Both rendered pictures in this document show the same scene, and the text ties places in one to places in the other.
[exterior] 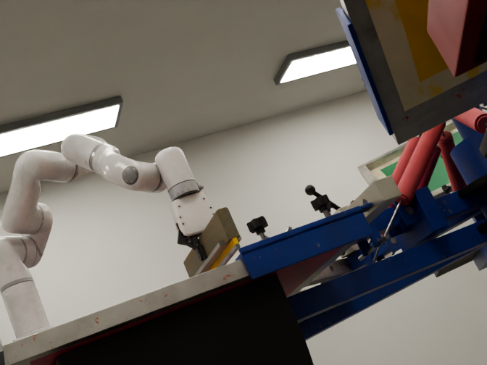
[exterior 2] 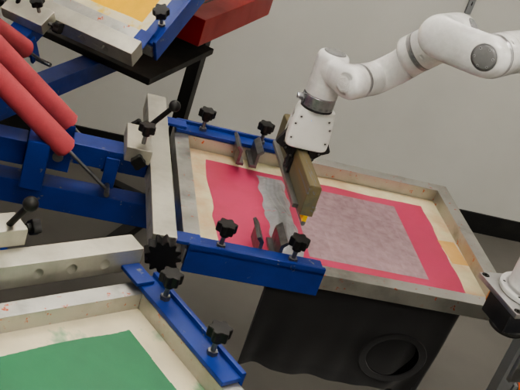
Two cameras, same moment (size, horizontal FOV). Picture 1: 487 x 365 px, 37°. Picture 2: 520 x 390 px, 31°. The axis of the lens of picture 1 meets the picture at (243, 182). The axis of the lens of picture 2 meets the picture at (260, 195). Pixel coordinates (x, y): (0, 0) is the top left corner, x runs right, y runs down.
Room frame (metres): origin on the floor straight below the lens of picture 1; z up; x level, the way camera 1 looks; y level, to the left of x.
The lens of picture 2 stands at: (3.75, 0.38, 1.99)
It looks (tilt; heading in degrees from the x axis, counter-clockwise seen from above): 27 degrees down; 188
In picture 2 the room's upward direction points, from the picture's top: 19 degrees clockwise
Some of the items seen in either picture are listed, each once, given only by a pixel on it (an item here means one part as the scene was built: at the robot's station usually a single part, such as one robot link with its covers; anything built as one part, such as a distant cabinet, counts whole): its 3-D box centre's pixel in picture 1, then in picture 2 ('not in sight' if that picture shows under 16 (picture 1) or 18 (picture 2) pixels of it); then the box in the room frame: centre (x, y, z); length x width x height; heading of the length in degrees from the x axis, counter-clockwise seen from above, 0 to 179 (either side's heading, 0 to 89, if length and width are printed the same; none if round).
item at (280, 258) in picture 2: not in sight; (253, 263); (2.06, 0.17, 0.98); 0.30 x 0.05 x 0.07; 114
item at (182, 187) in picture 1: (186, 191); (316, 99); (1.76, 0.14, 1.26); 0.09 x 0.07 x 0.03; 114
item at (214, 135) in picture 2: (304, 244); (228, 145); (1.55, -0.06, 0.98); 0.30 x 0.05 x 0.07; 114
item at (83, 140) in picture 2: (365, 228); (109, 154); (1.93, -0.24, 1.02); 0.17 x 0.06 x 0.05; 114
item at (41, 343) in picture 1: (178, 318); (333, 219); (1.70, 0.27, 0.97); 0.79 x 0.58 x 0.04; 114
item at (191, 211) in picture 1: (193, 214); (310, 123); (1.76, 0.15, 1.20); 0.10 x 0.08 x 0.11; 114
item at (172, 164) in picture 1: (165, 176); (339, 80); (1.79, 0.18, 1.33); 0.15 x 0.10 x 0.11; 67
